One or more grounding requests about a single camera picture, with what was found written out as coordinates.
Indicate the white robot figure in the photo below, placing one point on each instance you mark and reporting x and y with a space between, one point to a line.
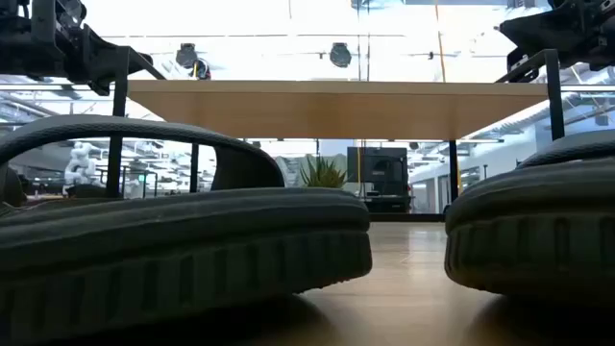
81 165

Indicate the small dark hanging device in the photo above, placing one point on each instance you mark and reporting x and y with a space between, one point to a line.
202 70

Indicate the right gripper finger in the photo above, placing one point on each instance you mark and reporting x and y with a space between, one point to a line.
538 42
533 26

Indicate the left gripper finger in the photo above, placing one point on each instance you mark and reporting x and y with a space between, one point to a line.
105 65
103 45

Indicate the black computer case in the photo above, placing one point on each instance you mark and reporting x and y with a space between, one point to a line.
379 173

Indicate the small green potted plant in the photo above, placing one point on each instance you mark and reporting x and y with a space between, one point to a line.
323 175

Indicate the black round hanging fixture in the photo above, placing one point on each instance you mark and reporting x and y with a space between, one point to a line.
340 54
186 55

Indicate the wooden shelf black metal legs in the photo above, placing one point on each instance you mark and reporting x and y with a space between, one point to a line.
336 110

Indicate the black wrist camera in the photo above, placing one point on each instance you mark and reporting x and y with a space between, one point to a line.
62 13

